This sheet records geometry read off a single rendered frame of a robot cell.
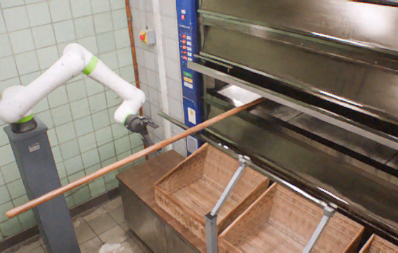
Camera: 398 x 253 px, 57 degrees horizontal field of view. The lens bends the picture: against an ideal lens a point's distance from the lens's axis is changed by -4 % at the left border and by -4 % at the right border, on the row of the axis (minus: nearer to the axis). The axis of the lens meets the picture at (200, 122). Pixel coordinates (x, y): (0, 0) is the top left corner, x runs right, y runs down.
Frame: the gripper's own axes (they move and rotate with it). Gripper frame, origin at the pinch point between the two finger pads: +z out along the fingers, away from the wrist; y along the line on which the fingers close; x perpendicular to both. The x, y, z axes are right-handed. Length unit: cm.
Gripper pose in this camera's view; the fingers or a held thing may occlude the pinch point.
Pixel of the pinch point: (157, 138)
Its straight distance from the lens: 198.4
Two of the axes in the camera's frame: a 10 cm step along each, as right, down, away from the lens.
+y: 0.5, 8.8, 4.7
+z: 6.5, 3.3, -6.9
